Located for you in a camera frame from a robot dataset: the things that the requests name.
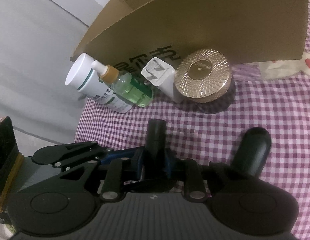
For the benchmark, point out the white pill bottle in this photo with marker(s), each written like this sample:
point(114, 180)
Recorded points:
point(86, 81)

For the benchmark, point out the gold lid cosmetic jar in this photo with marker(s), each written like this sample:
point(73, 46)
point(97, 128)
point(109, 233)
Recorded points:
point(203, 76)

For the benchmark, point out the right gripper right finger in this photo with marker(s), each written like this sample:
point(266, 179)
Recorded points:
point(188, 172)

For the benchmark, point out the black stand frame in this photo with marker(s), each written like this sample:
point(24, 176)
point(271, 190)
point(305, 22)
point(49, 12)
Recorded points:
point(10, 159)

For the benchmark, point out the cream mat with red hearts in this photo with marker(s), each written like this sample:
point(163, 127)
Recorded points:
point(272, 70)

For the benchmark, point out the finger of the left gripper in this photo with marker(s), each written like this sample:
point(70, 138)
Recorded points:
point(60, 156)
point(112, 155)

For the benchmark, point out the purple checkered tablecloth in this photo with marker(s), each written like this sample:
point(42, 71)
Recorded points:
point(280, 106)

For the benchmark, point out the black cylindrical tube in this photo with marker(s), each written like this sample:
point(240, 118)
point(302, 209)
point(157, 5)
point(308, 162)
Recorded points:
point(156, 141)

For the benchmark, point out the open brown cardboard box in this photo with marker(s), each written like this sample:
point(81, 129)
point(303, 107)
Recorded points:
point(131, 31)

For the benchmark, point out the green dropper bottle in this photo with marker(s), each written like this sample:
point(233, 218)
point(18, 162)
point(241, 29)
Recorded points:
point(124, 84)

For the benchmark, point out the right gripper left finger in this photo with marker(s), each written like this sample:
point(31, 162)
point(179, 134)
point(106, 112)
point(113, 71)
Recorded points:
point(118, 173)

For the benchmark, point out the white power adapter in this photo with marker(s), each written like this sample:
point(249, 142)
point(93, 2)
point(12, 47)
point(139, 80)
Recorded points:
point(162, 75)

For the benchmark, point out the white fabric sheet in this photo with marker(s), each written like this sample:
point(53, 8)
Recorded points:
point(37, 40)

